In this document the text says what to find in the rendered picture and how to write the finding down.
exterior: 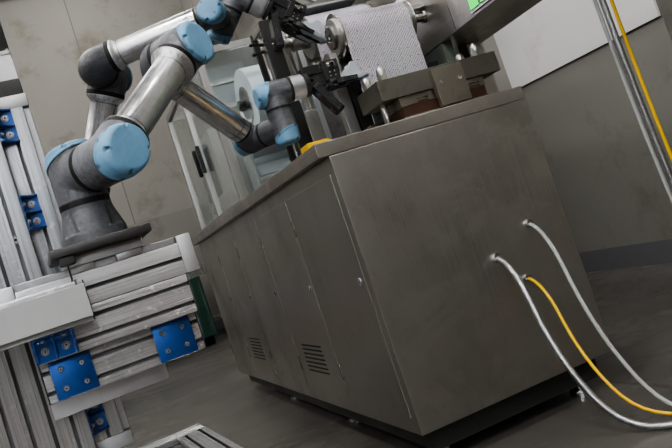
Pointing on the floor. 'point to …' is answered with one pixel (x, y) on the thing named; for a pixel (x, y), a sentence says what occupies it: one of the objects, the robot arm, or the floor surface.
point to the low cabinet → (203, 312)
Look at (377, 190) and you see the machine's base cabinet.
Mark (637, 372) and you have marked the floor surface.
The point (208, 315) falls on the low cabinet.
